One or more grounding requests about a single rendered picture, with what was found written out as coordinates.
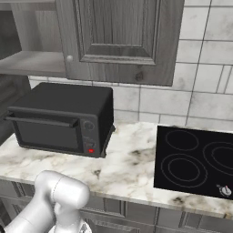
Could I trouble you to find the black toaster oven door handle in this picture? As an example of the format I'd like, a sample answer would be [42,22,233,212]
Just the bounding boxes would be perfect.
[4,106,80,129]

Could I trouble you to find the black toaster oven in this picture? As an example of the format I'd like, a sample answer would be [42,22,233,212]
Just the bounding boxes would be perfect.
[4,82,117,159]

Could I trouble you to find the open grey wooden shelf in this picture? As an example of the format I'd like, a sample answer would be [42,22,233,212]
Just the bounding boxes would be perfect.
[0,0,67,78]

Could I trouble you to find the grey base cabinets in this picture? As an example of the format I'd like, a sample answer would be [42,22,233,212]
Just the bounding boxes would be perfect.
[0,179,233,233]

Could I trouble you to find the grey wooden cabinet door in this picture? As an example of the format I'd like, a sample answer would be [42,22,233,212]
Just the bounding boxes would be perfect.
[55,0,186,87]

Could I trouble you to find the black glass hob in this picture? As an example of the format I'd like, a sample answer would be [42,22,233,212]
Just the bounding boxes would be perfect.
[153,125,233,201]

